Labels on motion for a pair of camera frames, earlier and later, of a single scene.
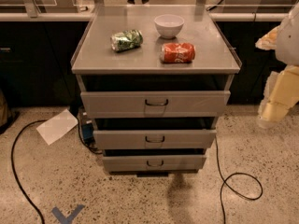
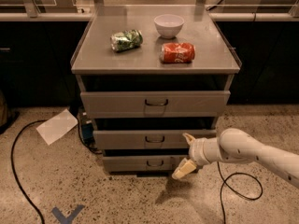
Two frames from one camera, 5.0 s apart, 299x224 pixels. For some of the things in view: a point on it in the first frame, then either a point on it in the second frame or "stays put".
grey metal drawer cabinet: x=154 y=81 stays put
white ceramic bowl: x=168 y=26 stays put
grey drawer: x=154 y=139 stays put
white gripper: x=289 y=44 → x=196 y=153
